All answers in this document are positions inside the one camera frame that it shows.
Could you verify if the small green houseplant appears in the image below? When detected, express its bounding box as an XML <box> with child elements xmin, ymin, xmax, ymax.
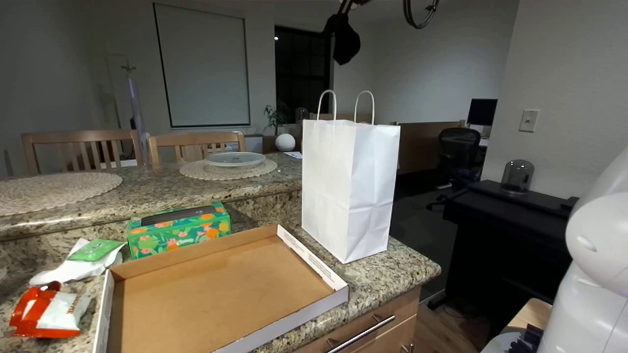
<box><xmin>263</xmin><ymin>104</ymin><xmax>290</xmax><ymax>135</ymax></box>

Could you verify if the white round vase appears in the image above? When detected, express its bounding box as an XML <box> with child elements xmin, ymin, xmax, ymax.
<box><xmin>272</xmin><ymin>131</ymin><xmax>298</xmax><ymax>153</ymax></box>

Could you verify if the white projection screen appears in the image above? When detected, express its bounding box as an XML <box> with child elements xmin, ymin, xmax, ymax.
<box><xmin>151</xmin><ymin>2</ymin><xmax>253</xmax><ymax>129</ymax></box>

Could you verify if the dark computer monitor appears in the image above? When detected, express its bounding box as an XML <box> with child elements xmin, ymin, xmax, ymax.
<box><xmin>467</xmin><ymin>96</ymin><xmax>500</xmax><ymax>129</ymax></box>

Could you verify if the black office chair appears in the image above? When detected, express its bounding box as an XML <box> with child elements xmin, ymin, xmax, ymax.
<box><xmin>427</xmin><ymin>126</ymin><xmax>486</xmax><ymax>212</ymax></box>

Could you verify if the clear glass plate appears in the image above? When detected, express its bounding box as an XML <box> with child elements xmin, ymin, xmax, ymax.
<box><xmin>202</xmin><ymin>149</ymin><xmax>268</xmax><ymax>171</ymax></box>

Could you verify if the wooden dining chair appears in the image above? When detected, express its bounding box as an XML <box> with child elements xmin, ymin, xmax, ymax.
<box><xmin>143</xmin><ymin>129</ymin><xmax>247</xmax><ymax>169</ymax></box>
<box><xmin>19</xmin><ymin>128</ymin><xmax>145</xmax><ymax>177</ymax></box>

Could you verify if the round woven placemat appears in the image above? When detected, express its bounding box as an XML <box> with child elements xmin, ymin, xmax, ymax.
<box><xmin>176</xmin><ymin>155</ymin><xmax>280</xmax><ymax>182</ymax></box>
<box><xmin>0</xmin><ymin>171</ymin><xmax>125</xmax><ymax>220</ymax></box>

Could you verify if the grey glass jar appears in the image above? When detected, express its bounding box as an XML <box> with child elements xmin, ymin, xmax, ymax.
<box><xmin>500</xmin><ymin>157</ymin><xmax>535</xmax><ymax>192</ymax></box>

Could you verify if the green floral tissue box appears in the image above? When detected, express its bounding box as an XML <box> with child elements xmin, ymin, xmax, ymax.
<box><xmin>125</xmin><ymin>200</ymin><xmax>233</xmax><ymax>259</ymax></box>

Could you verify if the black desk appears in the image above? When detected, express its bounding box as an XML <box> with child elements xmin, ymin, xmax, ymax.
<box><xmin>441</xmin><ymin>178</ymin><xmax>580</xmax><ymax>329</ymax></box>

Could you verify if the wooden base cabinet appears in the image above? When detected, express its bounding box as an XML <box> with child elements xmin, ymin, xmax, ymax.
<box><xmin>292</xmin><ymin>286</ymin><xmax>423</xmax><ymax>353</ymax></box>

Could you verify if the flat cardboard box tray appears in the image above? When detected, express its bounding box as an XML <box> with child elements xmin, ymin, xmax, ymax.
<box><xmin>90</xmin><ymin>224</ymin><xmax>349</xmax><ymax>353</ymax></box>

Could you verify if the light wooden board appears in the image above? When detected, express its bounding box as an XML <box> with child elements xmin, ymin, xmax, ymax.
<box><xmin>506</xmin><ymin>298</ymin><xmax>555</xmax><ymax>331</ymax></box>

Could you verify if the white wipes packet green label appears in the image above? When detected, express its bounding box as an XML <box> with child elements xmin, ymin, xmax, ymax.
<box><xmin>27</xmin><ymin>237</ymin><xmax>127</xmax><ymax>288</ymax></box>

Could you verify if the orange and white packet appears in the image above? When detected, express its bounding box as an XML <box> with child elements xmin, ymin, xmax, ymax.
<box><xmin>7</xmin><ymin>280</ymin><xmax>94</xmax><ymax>341</ymax></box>

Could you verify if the white paper bag with handles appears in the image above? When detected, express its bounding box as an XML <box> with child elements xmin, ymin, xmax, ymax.
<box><xmin>300</xmin><ymin>88</ymin><xmax>402</xmax><ymax>265</ymax></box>

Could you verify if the white light switch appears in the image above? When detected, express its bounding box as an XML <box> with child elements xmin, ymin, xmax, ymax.
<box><xmin>518</xmin><ymin>108</ymin><xmax>539</xmax><ymax>135</ymax></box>

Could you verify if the metal drawer handle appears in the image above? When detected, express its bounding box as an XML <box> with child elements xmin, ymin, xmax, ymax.
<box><xmin>325</xmin><ymin>312</ymin><xmax>398</xmax><ymax>353</ymax></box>

